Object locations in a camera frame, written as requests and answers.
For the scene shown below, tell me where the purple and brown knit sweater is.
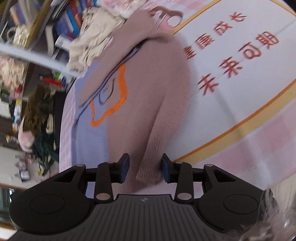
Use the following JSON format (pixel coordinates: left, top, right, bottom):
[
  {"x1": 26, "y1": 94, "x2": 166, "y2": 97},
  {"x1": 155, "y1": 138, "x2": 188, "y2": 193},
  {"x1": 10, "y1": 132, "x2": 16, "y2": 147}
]
[{"x1": 71, "y1": 11, "x2": 191, "y2": 194}]

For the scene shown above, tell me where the pink checkered cartoon mat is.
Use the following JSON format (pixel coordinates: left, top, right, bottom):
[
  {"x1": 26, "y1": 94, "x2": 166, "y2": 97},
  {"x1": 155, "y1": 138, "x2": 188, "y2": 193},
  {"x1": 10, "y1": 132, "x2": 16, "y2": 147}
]
[{"x1": 59, "y1": 1, "x2": 295, "y2": 194}]

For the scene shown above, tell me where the pink plush hat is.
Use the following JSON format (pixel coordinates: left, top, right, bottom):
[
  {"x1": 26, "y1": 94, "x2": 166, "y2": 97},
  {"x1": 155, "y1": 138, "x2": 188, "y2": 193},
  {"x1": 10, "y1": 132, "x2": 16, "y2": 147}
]
[{"x1": 18, "y1": 118, "x2": 35, "y2": 153}]

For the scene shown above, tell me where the olive green jacket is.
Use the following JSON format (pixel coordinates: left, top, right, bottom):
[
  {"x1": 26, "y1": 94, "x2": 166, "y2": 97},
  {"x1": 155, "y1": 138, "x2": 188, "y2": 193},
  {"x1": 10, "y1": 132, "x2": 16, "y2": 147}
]
[{"x1": 23, "y1": 85, "x2": 54, "y2": 136}]

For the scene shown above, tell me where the red bottle white cap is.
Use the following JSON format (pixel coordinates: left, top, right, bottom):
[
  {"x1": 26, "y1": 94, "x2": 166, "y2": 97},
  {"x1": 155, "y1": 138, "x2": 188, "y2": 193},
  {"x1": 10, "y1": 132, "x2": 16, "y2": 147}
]
[{"x1": 40, "y1": 76, "x2": 63, "y2": 88}]

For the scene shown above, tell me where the cream crumpled garment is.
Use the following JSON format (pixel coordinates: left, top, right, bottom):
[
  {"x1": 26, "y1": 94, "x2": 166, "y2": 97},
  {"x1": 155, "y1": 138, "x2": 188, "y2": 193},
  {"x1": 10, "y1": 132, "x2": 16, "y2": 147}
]
[{"x1": 67, "y1": 7, "x2": 125, "y2": 72}]

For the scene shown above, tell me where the row of colourful books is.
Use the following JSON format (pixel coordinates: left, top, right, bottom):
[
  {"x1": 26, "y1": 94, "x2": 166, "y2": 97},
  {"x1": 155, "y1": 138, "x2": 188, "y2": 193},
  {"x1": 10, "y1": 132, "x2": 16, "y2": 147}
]
[{"x1": 45, "y1": 0, "x2": 96, "y2": 56}]

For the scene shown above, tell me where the white bookshelf frame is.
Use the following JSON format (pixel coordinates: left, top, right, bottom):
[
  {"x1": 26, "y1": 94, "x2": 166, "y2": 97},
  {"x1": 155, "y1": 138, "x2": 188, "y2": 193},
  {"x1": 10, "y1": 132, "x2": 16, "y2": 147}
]
[{"x1": 1, "y1": 42, "x2": 79, "y2": 77}]

